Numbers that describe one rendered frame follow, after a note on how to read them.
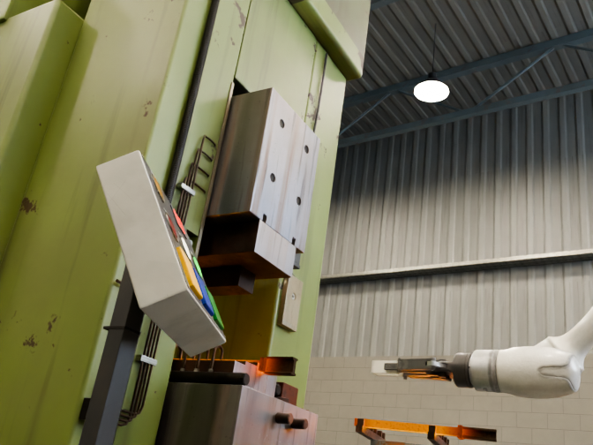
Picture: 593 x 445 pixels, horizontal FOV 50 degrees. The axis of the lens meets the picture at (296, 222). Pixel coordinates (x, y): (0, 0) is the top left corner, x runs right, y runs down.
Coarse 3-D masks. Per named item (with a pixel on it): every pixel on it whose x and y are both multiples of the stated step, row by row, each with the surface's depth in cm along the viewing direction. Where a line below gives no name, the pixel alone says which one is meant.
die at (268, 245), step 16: (224, 224) 179; (240, 224) 176; (256, 224) 173; (208, 240) 179; (224, 240) 176; (240, 240) 173; (256, 240) 171; (272, 240) 177; (208, 256) 178; (224, 256) 176; (240, 256) 174; (256, 256) 173; (272, 256) 177; (288, 256) 184; (256, 272) 185; (272, 272) 183; (288, 272) 183
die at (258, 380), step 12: (180, 360) 166; (192, 360) 164; (204, 360) 162; (216, 360) 160; (228, 360) 159; (228, 372) 157; (240, 372) 159; (252, 372) 164; (252, 384) 163; (264, 384) 168
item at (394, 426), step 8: (368, 424) 190; (376, 424) 190; (384, 424) 189; (392, 424) 188; (400, 424) 187; (408, 424) 186; (416, 424) 186; (416, 432) 186; (424, 432) 184; (440, 432) 182; (448, 432) 182; (456, 432) 181; (464, 432) 181; (472, 432) 180; (480, 432) 179; (488, 432) 179; (496, 432) 179; (480, 440) 180; (488, 440) 178; (496, 440) 178
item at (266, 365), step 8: (240, 360) 170; (248, 360) 169; (256, 360) 168; (264, 360) 166; (272, 360) 166; (280, 360) 165; (288, 360) 164; (296, 360) 164; (264, 368) 165; (272, 368) 165; (280, 368) 164; (288, 368) 163
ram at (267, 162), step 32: (256, 96) 187; (256, 128) 181; (288, 128) 191; (224, 160) 182; (256, 160) 176; (288, 160) 189; (224, 192) 177; (256, 192) 173; (288, 192) 187; (288, 224) 186
